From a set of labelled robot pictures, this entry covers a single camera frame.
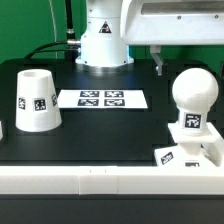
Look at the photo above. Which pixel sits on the white lamp bulb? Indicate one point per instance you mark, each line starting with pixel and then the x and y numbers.
pixel 194 91

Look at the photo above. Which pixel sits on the white part at left edge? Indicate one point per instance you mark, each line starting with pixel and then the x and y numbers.
pixel 1 130

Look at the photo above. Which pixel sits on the white front fence wall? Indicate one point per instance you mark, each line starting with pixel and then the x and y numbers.
pixel 78 180

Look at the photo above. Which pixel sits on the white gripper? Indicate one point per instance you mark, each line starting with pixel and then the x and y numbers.
pixel 172 22

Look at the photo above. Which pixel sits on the white right fence wall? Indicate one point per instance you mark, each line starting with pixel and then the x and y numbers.
pixel 216 149

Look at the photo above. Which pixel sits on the white lamp base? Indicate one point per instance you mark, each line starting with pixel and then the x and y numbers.
pixel 190 150

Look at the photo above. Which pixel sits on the white fence wall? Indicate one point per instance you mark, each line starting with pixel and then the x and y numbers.
pixel 78 180
pixel 216 149

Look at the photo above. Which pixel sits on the white marker sheet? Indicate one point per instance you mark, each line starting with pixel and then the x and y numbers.
pixel 102 99

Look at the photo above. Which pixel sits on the white lamp shade cone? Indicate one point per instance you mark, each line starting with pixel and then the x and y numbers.
pixel 37 109

